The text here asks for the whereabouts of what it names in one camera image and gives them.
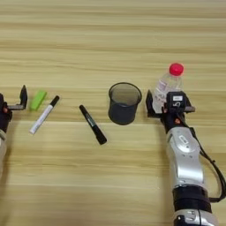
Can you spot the white marker with black cap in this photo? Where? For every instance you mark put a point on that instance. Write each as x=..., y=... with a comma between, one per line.
x=42, y=117

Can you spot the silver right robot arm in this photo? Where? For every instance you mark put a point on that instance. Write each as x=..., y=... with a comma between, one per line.
x=185, y=161

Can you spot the green rectangular eraser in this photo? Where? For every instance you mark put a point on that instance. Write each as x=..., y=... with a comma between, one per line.
x=38, y=100

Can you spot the right gripper small black box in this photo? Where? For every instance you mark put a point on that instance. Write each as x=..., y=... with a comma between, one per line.
x=176, y=100

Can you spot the gripper small black box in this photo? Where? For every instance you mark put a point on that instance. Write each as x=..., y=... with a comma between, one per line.
x=176, y=100
x=1, y=100

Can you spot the black marker pen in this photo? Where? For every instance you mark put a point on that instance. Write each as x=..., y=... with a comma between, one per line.
x=92, y=125

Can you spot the black mesh pen cup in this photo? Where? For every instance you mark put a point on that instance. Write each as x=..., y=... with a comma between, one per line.
x=123, y=109

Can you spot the clear bottle with red cap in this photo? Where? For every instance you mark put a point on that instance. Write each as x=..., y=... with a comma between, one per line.
x=169, y=82

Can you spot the left gripper small black box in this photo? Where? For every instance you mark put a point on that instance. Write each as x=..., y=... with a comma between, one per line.
x=1, y=100

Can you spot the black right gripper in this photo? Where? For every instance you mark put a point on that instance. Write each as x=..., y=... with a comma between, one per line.
x=175, y=119

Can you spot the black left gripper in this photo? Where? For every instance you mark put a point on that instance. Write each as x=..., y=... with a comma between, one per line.
x=4, y=117

